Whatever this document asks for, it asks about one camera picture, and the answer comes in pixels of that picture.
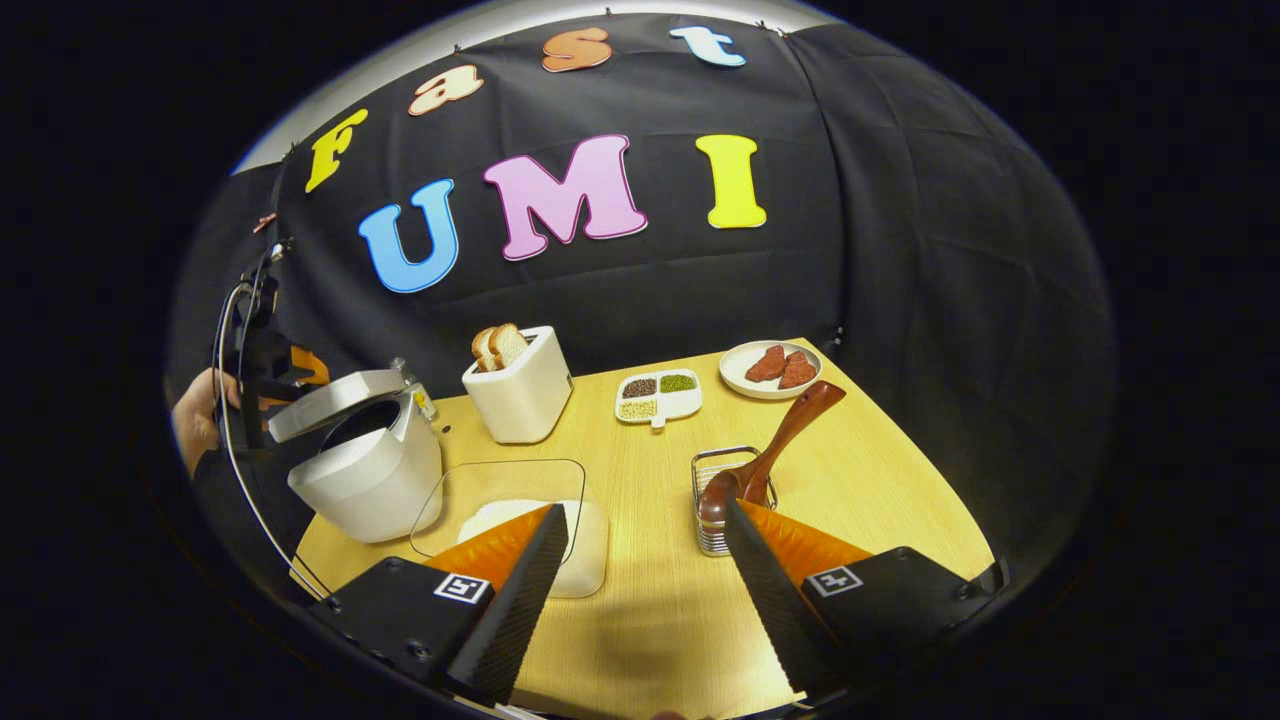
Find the clear glass bottle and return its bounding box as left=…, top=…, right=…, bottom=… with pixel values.
left=390, top=357, right=438, bottom=421

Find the white divided dish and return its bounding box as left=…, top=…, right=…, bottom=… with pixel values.
left=614, top=369, right=703, bottom=429

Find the wire chopstick holder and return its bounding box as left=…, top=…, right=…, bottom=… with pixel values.
left=691, top=446, right=778, bottom=557

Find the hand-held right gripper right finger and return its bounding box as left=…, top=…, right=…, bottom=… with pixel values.
left=724, top=498, right=1006, bottom=701

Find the white round plate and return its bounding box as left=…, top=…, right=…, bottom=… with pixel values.
left=719, top=340, right=823, bottom=401

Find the clear rice container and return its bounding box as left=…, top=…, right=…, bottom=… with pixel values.
left=410, top=458, right=609, bottom=599

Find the white toaster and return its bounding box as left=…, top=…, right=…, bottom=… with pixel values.
left=462, top=326, right=574, bottom=445

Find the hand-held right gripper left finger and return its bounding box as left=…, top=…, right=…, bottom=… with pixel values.
left=310, top=503, right=569, bottom=706

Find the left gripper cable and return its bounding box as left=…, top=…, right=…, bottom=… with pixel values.
left=215, top=280, right=331, bottom=601

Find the white rice cooker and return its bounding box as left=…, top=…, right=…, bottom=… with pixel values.
left=267, top=369, right=444, bottom=544

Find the brown wooden spoon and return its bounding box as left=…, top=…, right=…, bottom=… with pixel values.
left=698, top=380, right=847, bottom=529

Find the black backdrop cloth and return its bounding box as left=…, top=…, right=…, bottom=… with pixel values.
left=165, top=10, right=1116, bottom=561

